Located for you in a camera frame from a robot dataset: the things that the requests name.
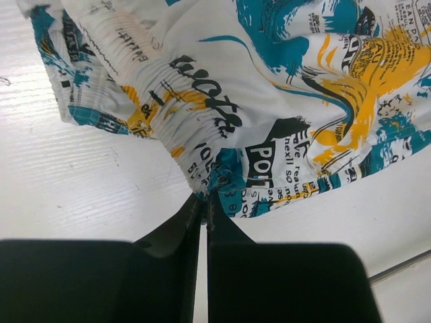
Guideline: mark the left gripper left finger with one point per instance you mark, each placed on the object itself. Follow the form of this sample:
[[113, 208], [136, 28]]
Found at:
[[150, 280]]

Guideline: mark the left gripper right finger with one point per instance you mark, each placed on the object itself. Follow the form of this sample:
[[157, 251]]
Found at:
[[282, 282]]

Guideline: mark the printed white teal yellow shorts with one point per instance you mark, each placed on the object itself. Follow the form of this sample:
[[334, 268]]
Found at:
[[263, 103]]

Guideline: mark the aluminium table edge rail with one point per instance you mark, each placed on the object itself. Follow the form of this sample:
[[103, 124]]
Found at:
[[381, 276]]

